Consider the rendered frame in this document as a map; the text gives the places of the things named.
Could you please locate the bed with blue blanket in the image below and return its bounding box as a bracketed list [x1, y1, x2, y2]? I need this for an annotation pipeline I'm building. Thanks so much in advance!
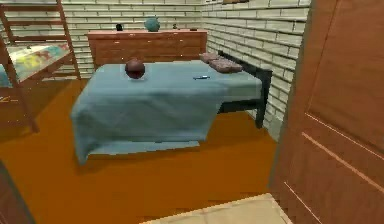
[70, 50, 274, 166]

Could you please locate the brown checked pillow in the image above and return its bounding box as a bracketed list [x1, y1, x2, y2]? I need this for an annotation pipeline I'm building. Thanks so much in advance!
[208, 58, 244, 74]
[199, 52, 221, 64]

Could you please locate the dark red ball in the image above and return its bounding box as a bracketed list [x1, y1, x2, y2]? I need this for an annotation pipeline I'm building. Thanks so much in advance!
[124, 58, 146, 80]

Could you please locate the reddish wooden chest of drawers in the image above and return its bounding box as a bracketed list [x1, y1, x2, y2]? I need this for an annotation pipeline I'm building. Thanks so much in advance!
[86, 29, 208, 70]

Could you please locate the teal round vase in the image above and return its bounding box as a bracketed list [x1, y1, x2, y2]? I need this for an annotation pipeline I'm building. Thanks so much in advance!
[144, 16, 161, 33]

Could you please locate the brown wooden room door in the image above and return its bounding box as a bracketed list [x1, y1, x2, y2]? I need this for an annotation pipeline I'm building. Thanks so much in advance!
[268, 0, 384, 224]

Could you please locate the wooden bunk bed colourful mattress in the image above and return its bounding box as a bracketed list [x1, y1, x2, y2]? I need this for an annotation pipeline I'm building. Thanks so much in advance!
[0, 0, 82, 134]

